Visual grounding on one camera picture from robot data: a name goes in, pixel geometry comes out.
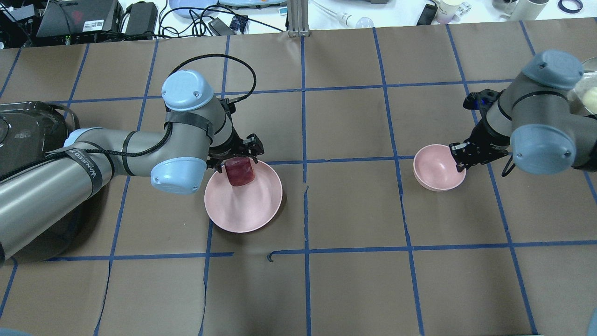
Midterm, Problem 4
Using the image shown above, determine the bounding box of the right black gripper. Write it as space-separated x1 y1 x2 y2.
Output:
449 89 510 169

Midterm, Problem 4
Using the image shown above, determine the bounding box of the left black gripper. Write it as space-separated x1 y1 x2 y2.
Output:
207 100 264 172

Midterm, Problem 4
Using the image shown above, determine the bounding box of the red apple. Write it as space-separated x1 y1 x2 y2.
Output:
224 157 255 187

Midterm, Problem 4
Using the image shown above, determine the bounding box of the pink bowl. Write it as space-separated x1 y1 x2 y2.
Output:
412 144 466 192

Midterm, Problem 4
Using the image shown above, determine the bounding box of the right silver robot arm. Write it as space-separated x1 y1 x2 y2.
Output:
449 49 597 176

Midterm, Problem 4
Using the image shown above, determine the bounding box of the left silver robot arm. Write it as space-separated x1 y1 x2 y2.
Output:
0 70 264 263

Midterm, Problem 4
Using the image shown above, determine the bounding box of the pink plate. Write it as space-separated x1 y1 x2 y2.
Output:
203 162 283 233

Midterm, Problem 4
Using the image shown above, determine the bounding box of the blue plate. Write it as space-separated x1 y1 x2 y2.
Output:
168 0 218 19

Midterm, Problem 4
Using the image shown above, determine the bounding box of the white steamed bun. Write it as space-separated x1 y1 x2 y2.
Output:
581 86 597 115

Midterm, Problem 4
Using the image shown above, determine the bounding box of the steel steamer pot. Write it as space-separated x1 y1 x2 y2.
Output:
569 56 597 119

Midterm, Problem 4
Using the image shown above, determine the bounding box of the black power adapter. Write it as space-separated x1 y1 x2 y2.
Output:
124 1 158 40

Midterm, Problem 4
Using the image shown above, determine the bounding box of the dark grey rice cooker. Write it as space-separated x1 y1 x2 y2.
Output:
0 101 80 175

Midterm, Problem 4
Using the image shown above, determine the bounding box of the black laptop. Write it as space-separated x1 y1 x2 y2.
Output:
36 0 123 38

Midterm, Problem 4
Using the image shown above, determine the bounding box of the aluminium frame post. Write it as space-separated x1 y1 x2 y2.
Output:
286 0 311 37

